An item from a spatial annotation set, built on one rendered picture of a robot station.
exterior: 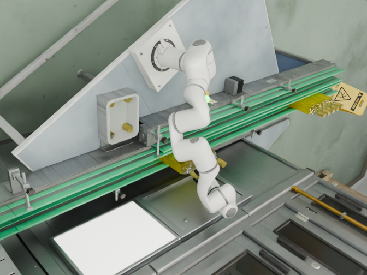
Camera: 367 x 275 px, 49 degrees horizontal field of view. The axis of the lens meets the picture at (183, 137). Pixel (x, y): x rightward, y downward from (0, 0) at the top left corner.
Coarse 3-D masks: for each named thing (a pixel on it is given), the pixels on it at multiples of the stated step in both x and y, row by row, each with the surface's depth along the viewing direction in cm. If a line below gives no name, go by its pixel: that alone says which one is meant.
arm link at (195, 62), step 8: (200, 40) 166; (192, 48) 162; (200, 48) 161; (208, 48) 162; (192, 56) 157; (200, 56) 156; (184, 64) 158; (192, 64) 155; (200, 64) 155; (192, 72) 157; (200, 72) 157; (208, 72) 160; (192, 80) 158; (200, 80) 158; (208, 80) 161
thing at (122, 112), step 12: (132, 96) 182; (108, 108) 175; (120, 108) 189; (132, 108) 190; (108, 120) 178; (120, 120) 192; (132, 120) 193; (108, 132) 181; (120, 132) 193; (132, 132) 194
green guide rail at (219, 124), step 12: (312, 84) 287; (324, 84) 289; (288, 96) 265; (300, 96) 266; (252, 108) 244; (264, 108) 245; (228, 120) 228; (240, 120) 229; (192, 132) 212; (204, 132) 213; (156, 144) 199; (168, 144) 200
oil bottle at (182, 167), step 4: (164, 156) 199; (168, 156) 197; (172, 156) 197; (164, 160) 200; (168, 160) 198; (172, 160) 195; (176, 160) 194; (168, 164) 198; (172, 164) 196; (176, 164) 193; (180, 164) 191; (184, 164) 191; (188, 164) 192; (176, 168) 194; (180, 168) 192; (184, 168) 190; (188, 168) 191; (180, 172) 193; (184, 172) 191
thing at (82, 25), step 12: (108, 0) 229; (96, 12) 225; (84, 24) 222; (72, 36) 220; (60, 48) 218; (36, 60) 214; (24, 72) 210; (12, 84) 208; (0, 96) 206; (0, 120) 190; (12, 132) 181
